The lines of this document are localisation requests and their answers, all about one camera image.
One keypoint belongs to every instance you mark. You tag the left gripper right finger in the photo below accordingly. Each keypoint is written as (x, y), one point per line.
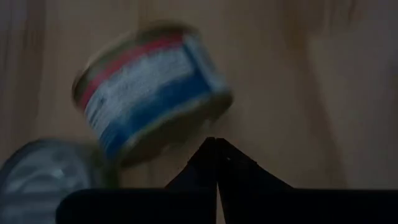
(239, 180)

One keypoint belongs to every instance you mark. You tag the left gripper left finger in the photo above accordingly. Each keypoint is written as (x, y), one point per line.
(202, 174)

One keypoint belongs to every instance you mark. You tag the blue label salmon can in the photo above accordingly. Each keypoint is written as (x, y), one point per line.
(149, 93)

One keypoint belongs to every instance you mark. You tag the green label tuna can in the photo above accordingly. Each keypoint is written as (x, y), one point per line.
(40, 177)

